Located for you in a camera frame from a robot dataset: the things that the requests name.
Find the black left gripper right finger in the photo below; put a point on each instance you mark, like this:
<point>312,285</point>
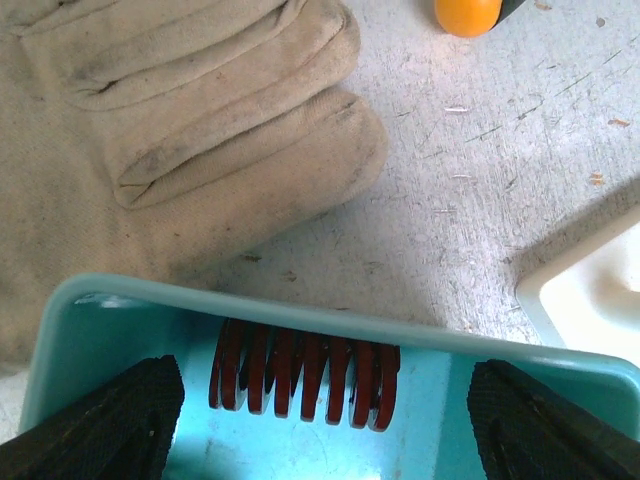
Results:
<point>525,430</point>

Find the orange black small screwdriver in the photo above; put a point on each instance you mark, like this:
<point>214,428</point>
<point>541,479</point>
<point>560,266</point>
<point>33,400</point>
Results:
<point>472,18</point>

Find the teal spring tray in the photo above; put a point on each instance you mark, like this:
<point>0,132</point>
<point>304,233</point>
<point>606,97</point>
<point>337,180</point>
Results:
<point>96,326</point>

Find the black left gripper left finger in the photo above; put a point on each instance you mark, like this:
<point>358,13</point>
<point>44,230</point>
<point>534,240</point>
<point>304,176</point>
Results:
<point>122,430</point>

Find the beige work glove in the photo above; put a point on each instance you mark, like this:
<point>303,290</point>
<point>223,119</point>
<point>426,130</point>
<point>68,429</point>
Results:
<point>155,138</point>

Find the white peg base plate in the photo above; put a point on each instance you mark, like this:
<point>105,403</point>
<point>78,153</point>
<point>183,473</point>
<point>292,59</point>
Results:
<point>587,299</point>

